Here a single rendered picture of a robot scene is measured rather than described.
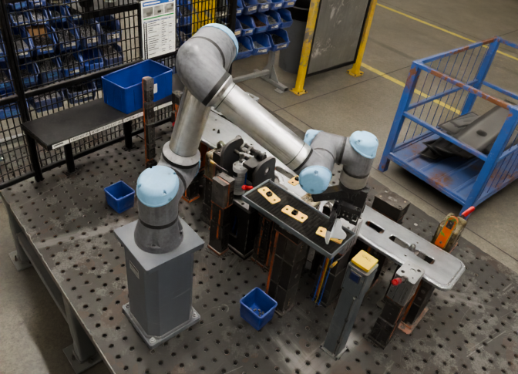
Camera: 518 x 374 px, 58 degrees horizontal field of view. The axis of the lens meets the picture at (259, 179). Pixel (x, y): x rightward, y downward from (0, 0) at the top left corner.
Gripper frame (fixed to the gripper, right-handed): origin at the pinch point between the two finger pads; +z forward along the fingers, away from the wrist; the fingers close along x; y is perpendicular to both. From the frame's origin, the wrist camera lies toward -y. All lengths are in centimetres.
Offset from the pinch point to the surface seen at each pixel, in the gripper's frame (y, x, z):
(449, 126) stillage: 25, 252, 77
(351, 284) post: 11.5, -6.9, 11.1
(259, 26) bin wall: -152, 260, 44
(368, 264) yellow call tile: 14.0, -5.1, 2.0
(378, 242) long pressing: 13.4, 24.0, 17.9
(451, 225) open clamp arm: 35, 38, 10
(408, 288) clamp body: 27.9, 5.4, 14.9
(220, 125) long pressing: -74, 59, 18
